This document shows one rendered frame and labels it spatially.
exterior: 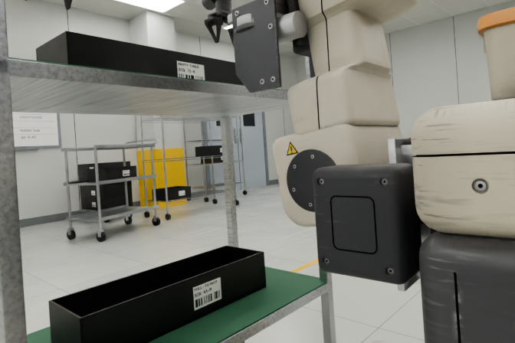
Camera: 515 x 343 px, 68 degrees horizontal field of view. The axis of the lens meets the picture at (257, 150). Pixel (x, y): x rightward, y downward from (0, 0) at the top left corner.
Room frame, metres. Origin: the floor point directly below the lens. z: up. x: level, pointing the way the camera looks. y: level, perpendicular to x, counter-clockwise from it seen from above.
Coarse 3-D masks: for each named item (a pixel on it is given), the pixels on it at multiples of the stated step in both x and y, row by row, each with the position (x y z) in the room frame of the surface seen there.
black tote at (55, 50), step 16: (64, 32) 0.82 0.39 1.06; (48, 48) 0.88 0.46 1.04; (64, 48) 0.82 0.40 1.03; (80, 48) 0.84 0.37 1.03; (96, 48) 0.86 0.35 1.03; (112, 48) 0.89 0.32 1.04; (128, 48) 0.92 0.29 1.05; (144, 48) 0.96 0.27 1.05; (160, 48) 1.00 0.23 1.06; (80, 64) 0.84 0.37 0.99; (96, 64) 0.86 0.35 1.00; (112, 64) 0.89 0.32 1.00; (128, 64) 0.92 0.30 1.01; (144, 64) 0.96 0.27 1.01; (160, 64) 0.99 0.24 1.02; (176, 64) 1.03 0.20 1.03; (192, 64) 1.07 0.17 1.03; (208, 64) 1.12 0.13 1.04; (224, 64) 1.17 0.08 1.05; (208, 80) 1.12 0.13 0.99; (224, 80) 1.16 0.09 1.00; (240, 80) 1.22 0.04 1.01
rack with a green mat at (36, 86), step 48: (0, 0) 0.58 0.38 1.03; (0, 48) 0.58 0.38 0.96; (0, 96) 0.58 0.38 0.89; (48, 96) 0.80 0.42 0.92; (96, 96) 0.83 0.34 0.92; (144, 96) 0.88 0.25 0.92; (192, 96) 0.93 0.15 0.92; (240, 96) 0.98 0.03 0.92; (0, 144) 0.58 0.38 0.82; (0, 192) 0.57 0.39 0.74; (0, 240) 0.57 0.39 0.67; (0, 288) 0.57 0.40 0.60; (288, 288) 1.18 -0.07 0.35; (0, 336) 0.58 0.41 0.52; (48, 336) 0.96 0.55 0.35; (192, 336) 0.91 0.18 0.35; (240, 336) 0.92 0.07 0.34
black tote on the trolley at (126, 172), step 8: (104, 168) 3.91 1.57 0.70; (112, 168) 3.95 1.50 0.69; (120, 168) 4.05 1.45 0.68; (128, 168) 4.14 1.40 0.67; (88, 176) 4.02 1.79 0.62; (104, 176) 3.91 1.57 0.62; (112, 176) 3.95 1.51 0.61; (120, 176) 4.04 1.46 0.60; (128, 176) 4.14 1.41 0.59; (136, 176) 4.24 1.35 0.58
